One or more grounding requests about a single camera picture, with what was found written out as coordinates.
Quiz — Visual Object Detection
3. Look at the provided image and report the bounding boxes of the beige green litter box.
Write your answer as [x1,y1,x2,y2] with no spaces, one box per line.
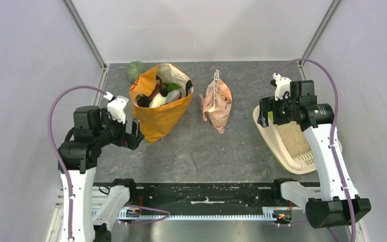
[252,104,343,175]

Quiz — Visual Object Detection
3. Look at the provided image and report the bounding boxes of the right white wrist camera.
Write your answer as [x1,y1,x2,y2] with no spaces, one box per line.
[271,73,292,101]

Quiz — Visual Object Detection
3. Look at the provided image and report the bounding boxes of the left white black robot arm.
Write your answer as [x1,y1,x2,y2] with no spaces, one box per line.
[58,106,144,241]

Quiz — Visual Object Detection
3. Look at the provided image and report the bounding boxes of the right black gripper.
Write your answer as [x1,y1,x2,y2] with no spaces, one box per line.
[257,94,299,128]

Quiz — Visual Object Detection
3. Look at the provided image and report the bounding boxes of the green leaf in bag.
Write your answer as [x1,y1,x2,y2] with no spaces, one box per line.
[164,83,181,92]

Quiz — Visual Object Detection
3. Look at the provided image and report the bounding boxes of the white bottle in bag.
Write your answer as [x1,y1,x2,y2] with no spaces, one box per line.
[149,90,181,108]

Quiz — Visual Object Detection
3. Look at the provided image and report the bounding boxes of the grey bag sealing clip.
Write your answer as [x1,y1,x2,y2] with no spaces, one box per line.
[213,69,220,106]

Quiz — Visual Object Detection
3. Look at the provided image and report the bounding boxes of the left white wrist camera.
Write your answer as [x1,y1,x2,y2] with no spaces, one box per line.
[103,92,130,124]

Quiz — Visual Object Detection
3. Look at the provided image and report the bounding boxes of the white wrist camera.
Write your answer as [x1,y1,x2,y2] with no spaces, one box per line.
[103,92,130,124]
[271,73,292,101]

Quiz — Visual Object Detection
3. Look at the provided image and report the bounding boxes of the pink cat litter bag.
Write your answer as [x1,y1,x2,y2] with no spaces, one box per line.
[200,78,233,134]

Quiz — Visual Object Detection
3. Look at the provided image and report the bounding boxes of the orange paper bag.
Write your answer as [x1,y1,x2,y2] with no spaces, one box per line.
[129,63,194,144]

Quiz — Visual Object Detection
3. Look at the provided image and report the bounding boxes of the green round vegetable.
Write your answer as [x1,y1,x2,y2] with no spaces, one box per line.
[125,61,148,84]

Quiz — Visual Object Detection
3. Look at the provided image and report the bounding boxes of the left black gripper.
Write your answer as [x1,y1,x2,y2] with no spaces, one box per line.
[94,107,144,149]

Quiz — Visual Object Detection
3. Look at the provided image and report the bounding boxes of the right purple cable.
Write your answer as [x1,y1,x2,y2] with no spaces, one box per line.
[275,58,357,242]

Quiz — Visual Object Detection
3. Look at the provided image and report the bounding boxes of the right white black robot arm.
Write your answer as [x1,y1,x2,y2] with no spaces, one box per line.
[253,78,371,228]

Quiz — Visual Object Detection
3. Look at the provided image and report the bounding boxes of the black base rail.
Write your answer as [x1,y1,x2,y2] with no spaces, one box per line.
[94,178,289,215]

